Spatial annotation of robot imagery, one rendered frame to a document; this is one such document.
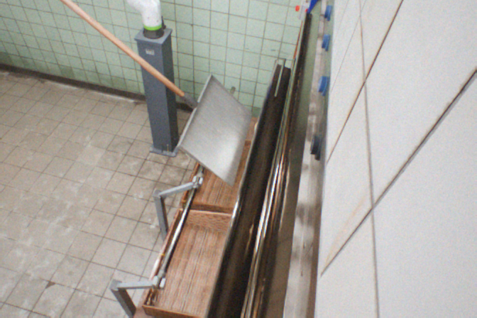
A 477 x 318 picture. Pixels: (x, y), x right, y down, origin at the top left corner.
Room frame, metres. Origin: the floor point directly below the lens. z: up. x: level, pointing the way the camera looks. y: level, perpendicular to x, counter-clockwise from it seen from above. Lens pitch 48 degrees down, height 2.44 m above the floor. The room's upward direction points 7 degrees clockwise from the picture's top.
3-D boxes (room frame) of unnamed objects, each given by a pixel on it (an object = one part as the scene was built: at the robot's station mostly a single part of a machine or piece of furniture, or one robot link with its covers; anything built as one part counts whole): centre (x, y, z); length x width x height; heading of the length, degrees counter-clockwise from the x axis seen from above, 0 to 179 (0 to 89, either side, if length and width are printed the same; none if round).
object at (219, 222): (0.65, 0.09, 0.72); 0.56 x 0.49 x 0.28; 173
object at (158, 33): (2.08, 0.66, 1.23); 0.26 x 0.15 x 0.06; 172
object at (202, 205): (1.23, 0.01, 0.72); 0.56 x 0.49 x 0.28; 171
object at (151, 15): (2.03, 0.68, 1.36); 0.16 x 0.13 x 0.19; 51
